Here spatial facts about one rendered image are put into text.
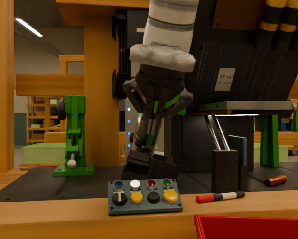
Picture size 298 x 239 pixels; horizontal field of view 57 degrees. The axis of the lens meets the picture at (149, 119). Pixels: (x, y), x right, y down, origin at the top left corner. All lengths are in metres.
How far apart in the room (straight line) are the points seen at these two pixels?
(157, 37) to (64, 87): 0.88
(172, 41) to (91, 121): 0.78
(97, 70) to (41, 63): 10.69
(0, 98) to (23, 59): 10.92
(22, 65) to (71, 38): 2.23
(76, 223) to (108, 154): 0.61
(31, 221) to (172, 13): 0.44
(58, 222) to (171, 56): 0.37
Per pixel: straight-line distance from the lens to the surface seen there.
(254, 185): 0.86
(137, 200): 0.57
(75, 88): 1.24
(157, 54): 0.38
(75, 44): 11.56
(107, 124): 1.14
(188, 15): 0.41
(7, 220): 0.61
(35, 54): 11.97
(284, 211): 0.68
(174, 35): 0.41
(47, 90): 1.26
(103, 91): 1.14
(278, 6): 0.75
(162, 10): 0.41
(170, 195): 0.58
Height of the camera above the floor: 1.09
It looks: 1 degrees down
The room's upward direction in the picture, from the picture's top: straight up
